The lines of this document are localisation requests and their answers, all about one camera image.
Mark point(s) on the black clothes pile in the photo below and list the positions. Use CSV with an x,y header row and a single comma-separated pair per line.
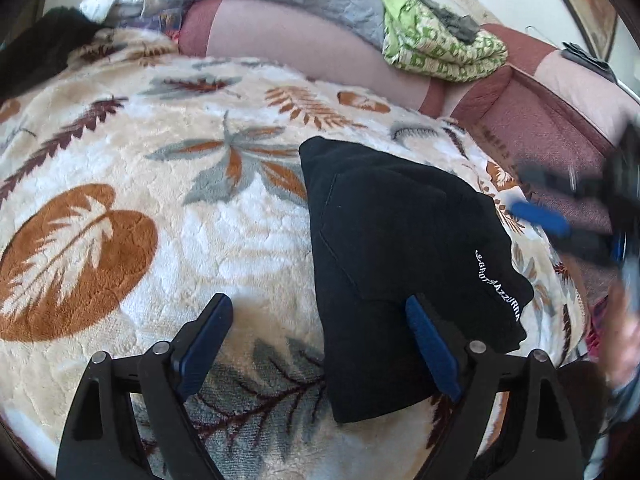
x,y
42,51

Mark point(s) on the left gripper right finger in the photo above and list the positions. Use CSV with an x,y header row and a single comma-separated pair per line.
x,y
539,437

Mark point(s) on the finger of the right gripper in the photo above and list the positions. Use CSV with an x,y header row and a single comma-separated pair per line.
x,y
569,183
587,245

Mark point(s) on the grey cloth on sofa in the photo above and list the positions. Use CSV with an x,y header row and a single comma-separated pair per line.
x,y
578,55

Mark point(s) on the leaf pattern fleece blanket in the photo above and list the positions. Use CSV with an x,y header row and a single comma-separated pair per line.
x,y
139,182

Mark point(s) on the green patterned folded quilt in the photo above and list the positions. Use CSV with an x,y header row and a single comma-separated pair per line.
x,y
417,42

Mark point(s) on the dark grey cloth on quilt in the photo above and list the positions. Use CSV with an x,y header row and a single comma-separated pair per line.
x,y
463,27

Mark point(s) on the black pants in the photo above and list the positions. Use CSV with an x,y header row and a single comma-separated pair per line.
x,y
382,230

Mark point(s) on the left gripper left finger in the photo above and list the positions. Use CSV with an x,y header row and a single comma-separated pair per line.
x,y
101,439

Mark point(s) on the pink sofa backrest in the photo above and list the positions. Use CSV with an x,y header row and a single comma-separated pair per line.
x,y
541,118

